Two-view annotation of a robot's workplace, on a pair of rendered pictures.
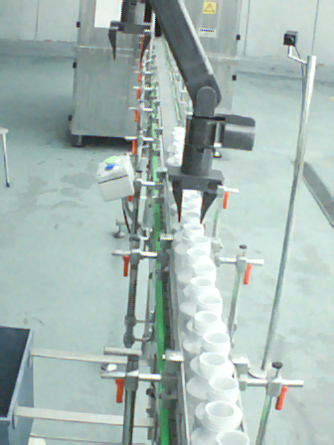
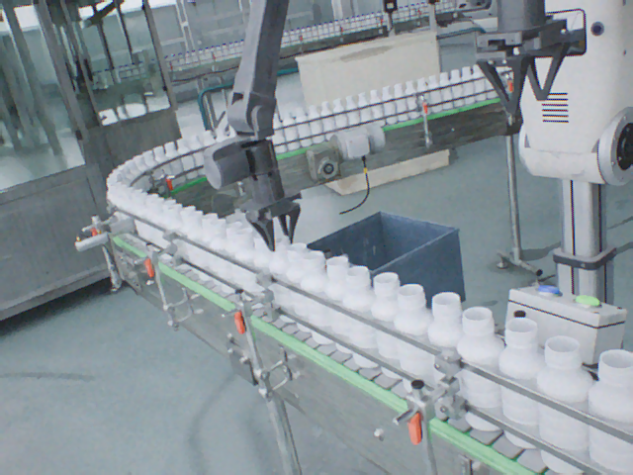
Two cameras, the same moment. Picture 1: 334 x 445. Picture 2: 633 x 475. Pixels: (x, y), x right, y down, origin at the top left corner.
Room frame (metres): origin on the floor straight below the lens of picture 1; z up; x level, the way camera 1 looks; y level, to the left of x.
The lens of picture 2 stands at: (2.30, -0.49, 1.56)
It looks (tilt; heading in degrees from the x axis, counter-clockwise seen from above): 21 degrees down; 151
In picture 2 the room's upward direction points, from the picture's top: 12 degrees counter-clockwise
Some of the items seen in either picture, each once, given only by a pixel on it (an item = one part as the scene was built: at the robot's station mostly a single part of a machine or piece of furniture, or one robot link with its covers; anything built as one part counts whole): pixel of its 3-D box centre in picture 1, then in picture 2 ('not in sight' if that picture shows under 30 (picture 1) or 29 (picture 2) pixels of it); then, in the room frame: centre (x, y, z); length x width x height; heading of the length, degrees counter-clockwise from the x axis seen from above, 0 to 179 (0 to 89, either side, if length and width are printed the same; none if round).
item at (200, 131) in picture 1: (204, 131); (256, 157); (1.35, -0.05, 1.33); 0.07 x 0.06 x 0.07; 94
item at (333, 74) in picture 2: not in sight; (374, 111); (-2.07, 2.80, 0.59); 1.10 x 0.62 x 1.18; 76
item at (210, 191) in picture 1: (196, 199); (273, 226); (1.35, -0.04, 1.20); 0.07 x 0.07 x 0.09; 4
